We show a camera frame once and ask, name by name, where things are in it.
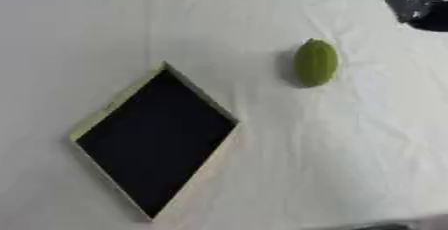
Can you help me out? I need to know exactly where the green ridged toy fruit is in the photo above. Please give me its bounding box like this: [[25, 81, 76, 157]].
[[292, 38, 340, 88]]

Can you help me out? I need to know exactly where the cardboard box with black inside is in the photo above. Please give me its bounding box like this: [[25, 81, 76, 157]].
[[68, 60, 242, 222]]

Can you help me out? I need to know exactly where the black chair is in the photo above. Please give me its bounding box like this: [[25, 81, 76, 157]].
[[381, 0, 448, 32]]

